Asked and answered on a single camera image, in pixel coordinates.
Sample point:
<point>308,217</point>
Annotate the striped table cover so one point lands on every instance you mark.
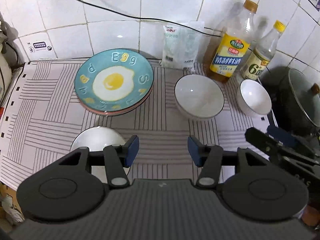
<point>162,130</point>

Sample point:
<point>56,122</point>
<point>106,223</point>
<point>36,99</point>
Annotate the blue fried egg plate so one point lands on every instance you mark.
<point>112,80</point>

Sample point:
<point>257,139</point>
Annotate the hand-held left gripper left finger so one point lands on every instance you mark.
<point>132,152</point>

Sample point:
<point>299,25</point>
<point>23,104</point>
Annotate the large white bowl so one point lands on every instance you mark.
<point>197,95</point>

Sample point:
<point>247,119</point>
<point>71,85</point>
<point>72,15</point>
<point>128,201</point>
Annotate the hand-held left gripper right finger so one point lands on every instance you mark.
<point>193,152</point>

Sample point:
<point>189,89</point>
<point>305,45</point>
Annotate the white wall sticker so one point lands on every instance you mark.
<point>40,45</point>

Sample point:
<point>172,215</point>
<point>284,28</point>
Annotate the pink rabbit print plate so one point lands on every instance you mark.
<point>105,112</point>

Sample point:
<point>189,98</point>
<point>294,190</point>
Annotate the small white bowl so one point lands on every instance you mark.
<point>255,97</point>
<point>97,137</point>

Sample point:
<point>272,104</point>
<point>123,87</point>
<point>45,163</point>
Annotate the clear plastic salt bag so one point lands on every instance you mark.
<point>177,47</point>

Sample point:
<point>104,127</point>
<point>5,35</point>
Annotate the small yellow cap bottle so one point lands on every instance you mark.
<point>257,65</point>

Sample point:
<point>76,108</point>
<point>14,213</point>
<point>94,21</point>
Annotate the dark pot with lid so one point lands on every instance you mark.
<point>300,97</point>

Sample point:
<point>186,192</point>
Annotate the large yellow label bottle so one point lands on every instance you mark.
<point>230,55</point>

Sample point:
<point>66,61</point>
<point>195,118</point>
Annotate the white rice cooker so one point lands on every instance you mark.
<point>3,67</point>

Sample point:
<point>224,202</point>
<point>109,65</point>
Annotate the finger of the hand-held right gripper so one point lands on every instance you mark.
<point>282,135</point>
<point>260,140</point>

